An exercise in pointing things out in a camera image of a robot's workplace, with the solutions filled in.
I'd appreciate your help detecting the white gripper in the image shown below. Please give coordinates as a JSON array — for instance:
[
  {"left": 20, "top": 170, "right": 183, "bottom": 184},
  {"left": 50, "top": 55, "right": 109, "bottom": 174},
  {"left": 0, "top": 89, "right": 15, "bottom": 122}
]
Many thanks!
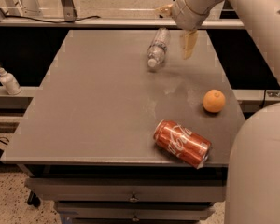
[{"left": 155, "top": 0, "right": 215, "bottom": 60}]

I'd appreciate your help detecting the clear plastic water bottle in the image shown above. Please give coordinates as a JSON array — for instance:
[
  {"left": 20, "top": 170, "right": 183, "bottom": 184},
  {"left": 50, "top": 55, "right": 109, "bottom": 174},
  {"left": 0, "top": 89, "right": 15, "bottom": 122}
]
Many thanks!
[{"left": 147, "top": 28, "right": 170, "bottom": 70}]

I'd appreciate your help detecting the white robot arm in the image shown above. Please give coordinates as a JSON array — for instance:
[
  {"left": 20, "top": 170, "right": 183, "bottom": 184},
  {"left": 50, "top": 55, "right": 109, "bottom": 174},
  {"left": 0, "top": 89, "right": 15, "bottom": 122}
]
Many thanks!
[{"left": 166, "top": 0, "right": 280, "bottom": 224}]

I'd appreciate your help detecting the white pump lotion bottle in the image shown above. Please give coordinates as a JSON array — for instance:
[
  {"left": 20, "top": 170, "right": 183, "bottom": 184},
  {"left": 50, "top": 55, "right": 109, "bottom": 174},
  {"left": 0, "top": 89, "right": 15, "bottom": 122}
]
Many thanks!
[{"left": 0, "top": 64, "right": 21, "bottom": 95}]

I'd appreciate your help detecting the orange fruit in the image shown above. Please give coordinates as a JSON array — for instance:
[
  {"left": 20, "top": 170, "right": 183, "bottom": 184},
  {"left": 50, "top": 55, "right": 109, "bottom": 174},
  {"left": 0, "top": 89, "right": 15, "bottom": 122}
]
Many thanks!
[{"left": 203, "top": 90, "right": 226, "bottom": 113}]

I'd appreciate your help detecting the red coca-cola can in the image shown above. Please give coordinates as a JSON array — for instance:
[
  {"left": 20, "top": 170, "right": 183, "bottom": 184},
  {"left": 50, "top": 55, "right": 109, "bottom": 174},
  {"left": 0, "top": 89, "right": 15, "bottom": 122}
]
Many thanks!
[{"left": 153, "top": 120, "right": 211, "bottom": 169}]

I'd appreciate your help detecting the grey drawer cabinet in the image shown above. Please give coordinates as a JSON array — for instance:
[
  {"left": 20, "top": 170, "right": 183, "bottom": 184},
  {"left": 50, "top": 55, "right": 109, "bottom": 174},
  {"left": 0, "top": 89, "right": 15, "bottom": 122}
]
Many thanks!
[{"left": 2, "top": 30, "right": 245, "bottom": 224}]

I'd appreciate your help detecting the upper grey drawer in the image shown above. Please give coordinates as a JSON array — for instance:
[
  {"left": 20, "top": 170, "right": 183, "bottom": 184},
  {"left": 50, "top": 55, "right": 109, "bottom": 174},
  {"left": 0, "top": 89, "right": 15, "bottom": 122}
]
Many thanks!
[{"left": 25, "top": 178, "right": 226, "bottom": 203}]

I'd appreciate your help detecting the grey drawer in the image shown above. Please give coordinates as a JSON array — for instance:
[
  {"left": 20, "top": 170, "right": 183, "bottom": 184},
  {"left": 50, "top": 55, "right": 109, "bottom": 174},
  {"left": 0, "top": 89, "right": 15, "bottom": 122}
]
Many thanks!
[
  {"left": 25, "top": 178, "right": 226, "bottom": 203},
  {"left": 55, "top": 202, "right": 215, "bottom": 222}
]

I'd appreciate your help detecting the lower grey drawer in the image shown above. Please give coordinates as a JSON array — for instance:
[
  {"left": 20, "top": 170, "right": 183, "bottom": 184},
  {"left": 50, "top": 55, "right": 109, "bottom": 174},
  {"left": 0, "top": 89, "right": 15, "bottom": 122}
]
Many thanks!
[{"left": 55, "top": 202, "right": 215, "bottom": 222}]

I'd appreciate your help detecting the black cabinet caster wheel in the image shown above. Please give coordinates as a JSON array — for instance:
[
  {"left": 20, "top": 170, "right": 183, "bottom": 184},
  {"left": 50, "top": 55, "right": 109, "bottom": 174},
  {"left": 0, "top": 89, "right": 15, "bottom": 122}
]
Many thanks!
[{"left": 27, "top": 191, "right": 41, "bottom": 208}]

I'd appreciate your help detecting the black cable on shelf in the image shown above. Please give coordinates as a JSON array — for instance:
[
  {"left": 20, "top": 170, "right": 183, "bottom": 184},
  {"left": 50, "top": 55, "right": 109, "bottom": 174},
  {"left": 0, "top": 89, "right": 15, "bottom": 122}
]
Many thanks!
[{"left": 0, "top": 7, "right": 102, "bottom": 24}]

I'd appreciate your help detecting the grey metal shelf rail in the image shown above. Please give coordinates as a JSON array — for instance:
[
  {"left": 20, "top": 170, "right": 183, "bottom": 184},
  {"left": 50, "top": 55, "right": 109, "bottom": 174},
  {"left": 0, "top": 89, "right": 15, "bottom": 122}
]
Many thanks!
[{"left": 0, "top": 17, "right": 245, "bottom": 31}]

